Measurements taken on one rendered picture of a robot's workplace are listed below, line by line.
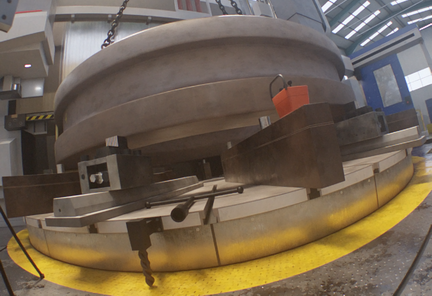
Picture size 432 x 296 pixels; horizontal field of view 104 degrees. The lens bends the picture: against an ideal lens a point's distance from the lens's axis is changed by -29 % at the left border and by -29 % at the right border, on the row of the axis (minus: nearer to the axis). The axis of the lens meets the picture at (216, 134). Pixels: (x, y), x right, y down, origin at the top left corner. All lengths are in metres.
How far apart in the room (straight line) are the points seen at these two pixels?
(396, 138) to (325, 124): 1.16
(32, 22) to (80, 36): 2.27
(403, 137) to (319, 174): 1.23
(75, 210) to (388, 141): 2.26
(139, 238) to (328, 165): 0.87
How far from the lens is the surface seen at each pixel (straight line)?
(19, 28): 3.24
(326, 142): 1.09
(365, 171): 1.53
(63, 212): 1.34
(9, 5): 0.30
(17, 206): 2.43
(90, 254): 1.55
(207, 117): 1.70
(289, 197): 1.19
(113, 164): 1.48
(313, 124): 1.07
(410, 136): 2.13
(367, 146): 2.26
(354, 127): 2.20
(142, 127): 1.81
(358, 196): 1.52
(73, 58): 5.05
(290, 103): 1.19
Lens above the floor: 0.48
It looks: 9 degrees up
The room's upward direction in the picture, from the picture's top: 11 degrees counter-clockwise
